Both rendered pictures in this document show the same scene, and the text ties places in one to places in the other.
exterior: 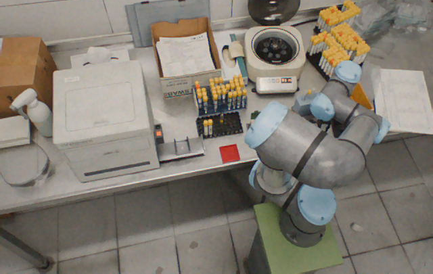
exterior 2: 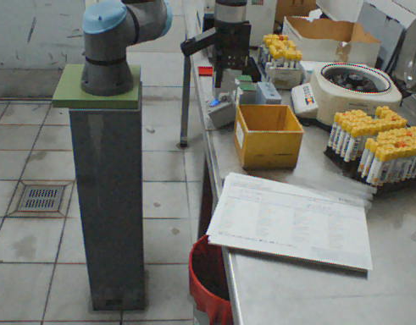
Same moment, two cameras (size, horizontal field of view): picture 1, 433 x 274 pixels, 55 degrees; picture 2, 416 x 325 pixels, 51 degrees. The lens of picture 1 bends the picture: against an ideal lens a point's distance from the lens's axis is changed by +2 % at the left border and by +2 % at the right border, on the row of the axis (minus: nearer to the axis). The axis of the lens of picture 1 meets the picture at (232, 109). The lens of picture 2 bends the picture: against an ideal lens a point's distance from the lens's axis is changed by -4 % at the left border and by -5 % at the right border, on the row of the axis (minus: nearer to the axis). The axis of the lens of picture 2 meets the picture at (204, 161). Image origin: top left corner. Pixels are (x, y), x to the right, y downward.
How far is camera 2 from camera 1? 1.84 m
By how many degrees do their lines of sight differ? 67
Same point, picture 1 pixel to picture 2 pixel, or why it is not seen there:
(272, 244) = not seen: hidden behind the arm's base
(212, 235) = (183, 247)
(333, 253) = (65, 95)
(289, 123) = not seen: outside the picture
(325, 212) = (89, 10)
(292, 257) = (77, 74)
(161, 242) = (184, 208)
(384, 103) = (279, 192)
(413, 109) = (267, 224)
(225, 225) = not seen: hidden behind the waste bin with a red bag
